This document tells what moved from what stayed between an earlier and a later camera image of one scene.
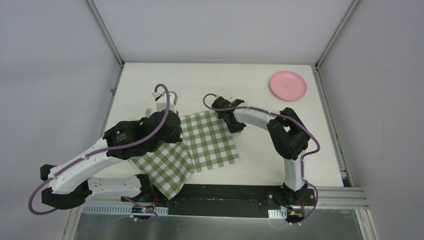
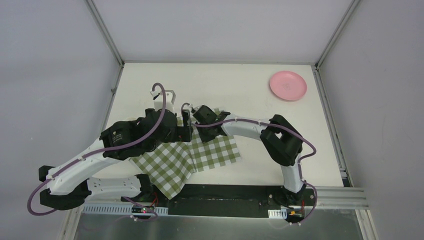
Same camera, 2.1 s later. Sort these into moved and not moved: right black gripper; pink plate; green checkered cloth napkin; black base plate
Moved: right black gripper
Not moved: black base plate; green checkered cloth napkin; pink plate
